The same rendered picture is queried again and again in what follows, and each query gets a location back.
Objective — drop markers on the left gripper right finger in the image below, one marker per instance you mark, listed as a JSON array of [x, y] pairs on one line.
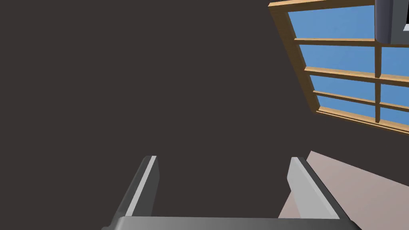
[[311, 191]]

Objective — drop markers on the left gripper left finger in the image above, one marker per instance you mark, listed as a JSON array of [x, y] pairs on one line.
[[143, 188]]

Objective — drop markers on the wooden framed window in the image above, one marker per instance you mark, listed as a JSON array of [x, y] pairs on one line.
[[338, 57]]

